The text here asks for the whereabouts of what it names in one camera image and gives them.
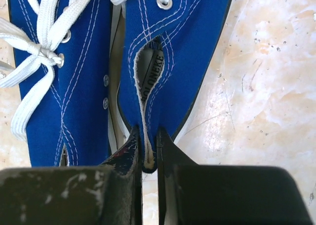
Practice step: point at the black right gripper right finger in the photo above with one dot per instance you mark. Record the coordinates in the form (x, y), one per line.
(194, 194)

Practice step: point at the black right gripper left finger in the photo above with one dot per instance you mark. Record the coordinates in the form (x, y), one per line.
(108, 194)

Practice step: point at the blue canvas shoe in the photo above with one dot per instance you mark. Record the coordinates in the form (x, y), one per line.
(168, 46)
(62, 68)

